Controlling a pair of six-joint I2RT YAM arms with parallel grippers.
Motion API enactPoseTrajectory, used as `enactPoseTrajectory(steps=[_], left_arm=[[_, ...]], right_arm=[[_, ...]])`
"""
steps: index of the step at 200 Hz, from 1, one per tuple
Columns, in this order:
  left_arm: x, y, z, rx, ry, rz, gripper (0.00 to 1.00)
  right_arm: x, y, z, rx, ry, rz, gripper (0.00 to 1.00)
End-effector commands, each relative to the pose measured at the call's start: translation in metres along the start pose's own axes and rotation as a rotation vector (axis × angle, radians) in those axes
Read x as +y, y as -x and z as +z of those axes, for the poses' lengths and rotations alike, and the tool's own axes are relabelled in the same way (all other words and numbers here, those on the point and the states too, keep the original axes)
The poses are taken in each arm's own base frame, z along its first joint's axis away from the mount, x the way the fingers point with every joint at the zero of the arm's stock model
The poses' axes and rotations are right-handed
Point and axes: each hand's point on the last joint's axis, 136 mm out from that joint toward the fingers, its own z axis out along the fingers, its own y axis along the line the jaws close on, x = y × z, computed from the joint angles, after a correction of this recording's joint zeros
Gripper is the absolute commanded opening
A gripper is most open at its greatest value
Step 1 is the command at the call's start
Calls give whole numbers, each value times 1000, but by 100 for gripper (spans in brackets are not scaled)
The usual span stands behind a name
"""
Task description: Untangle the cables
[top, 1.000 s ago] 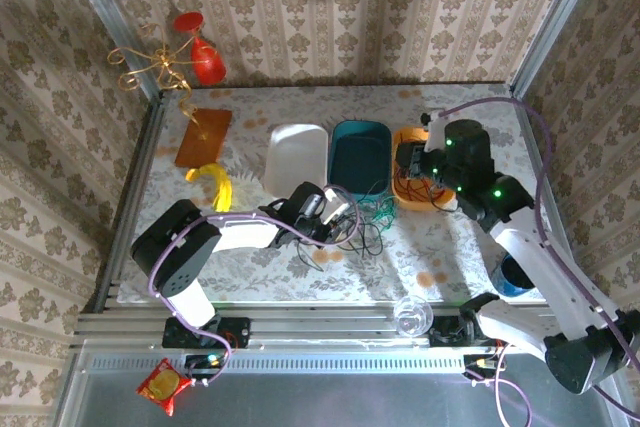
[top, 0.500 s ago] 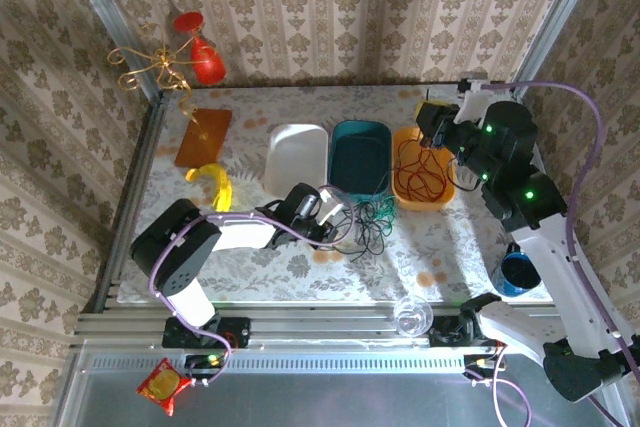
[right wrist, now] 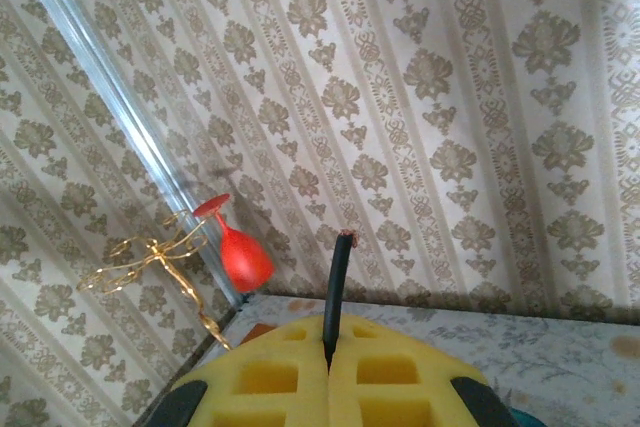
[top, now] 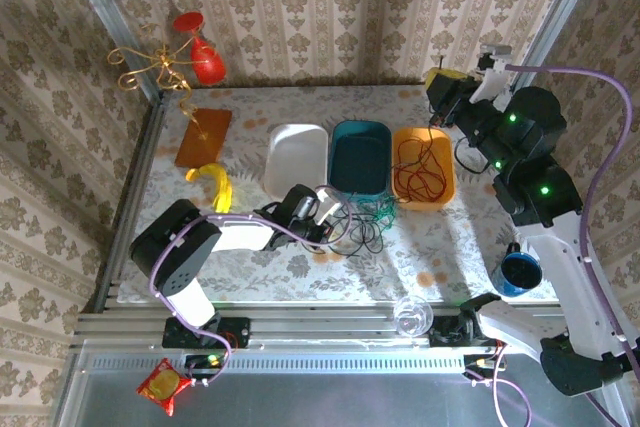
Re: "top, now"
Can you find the white plastic bin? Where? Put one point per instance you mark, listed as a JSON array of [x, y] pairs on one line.
[[295, 157]]

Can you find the teal plastic bin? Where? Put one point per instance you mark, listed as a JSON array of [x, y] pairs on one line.
[[357, 162]]

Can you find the yellow banana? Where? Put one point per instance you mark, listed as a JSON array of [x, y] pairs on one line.
[[222, 192]]

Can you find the orange plastic bin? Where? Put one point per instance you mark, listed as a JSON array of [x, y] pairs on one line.
[[410, 204]]

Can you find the clear glass cup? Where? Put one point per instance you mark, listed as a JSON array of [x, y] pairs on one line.
[[412, 317]]

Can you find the orange-brown board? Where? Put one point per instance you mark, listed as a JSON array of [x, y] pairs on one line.
[[205, 134]]

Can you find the blue mug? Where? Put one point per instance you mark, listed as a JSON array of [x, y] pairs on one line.
[[517, 277]]

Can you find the metal tray panel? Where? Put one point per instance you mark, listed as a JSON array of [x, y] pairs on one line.
[[325, 397]]

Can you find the red wine glass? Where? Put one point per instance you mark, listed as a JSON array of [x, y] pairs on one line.
[[207, 64]]

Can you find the red snack packet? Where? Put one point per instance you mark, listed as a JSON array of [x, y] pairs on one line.
[[162, 387]]

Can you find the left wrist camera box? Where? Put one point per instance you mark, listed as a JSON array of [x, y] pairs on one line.
[[330, 204]]

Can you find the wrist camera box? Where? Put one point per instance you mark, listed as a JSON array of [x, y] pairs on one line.
[[492, 82], [330, 204]]

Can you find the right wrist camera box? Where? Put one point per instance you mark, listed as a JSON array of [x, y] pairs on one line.
[[492, 82]]

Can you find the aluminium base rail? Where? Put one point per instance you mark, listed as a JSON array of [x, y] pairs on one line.
[[325, 322]]

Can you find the aluminium frame post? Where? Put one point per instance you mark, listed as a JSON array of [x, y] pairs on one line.
[[107, 12], [559, 12]]

